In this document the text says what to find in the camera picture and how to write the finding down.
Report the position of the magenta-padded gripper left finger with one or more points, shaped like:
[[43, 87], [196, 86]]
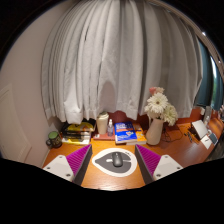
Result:
[[60, 166]]

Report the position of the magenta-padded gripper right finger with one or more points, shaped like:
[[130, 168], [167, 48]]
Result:
[[166, 166]]

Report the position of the dark grey computer mouse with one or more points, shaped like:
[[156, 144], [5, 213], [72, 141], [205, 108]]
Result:
[[117, 159]]

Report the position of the white and grey mouse pad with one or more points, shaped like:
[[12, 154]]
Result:
[[103, 165]]

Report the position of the dark green mug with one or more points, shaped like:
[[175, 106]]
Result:
[[55, 140]]

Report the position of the dark book with yellow print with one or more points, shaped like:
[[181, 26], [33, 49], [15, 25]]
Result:
[[76, 137]]

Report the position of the white jug vase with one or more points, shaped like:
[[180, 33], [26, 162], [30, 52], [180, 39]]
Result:
[[155, 133]]

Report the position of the thin black book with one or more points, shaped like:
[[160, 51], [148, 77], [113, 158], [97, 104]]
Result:
[[76, 133]]

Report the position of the orange book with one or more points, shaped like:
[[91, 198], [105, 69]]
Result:
[[141, 136]]

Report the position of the yellow and black book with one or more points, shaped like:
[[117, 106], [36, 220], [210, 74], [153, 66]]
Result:
[[80, 127]]

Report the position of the white flat device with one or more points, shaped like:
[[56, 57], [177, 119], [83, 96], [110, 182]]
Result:
[[199, 129]]

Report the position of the red-brown notebook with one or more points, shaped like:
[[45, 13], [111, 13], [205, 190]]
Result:
[[103, 137]]

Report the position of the blue book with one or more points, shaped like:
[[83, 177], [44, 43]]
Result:
[[125, 131]]

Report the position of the cream lidded tumbler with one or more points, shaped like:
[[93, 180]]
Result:
[[102, 125]]

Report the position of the clear spray bottle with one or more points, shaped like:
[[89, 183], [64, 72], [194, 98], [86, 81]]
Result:
[[110, 130]]

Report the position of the white flower bunch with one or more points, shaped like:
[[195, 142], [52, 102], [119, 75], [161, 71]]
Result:
[[160, 105]]

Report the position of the dark wooden desk backboard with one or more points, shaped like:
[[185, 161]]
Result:
[[121, 117]]

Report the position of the white pleated curtain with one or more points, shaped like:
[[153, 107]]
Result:
[[120, 60]]

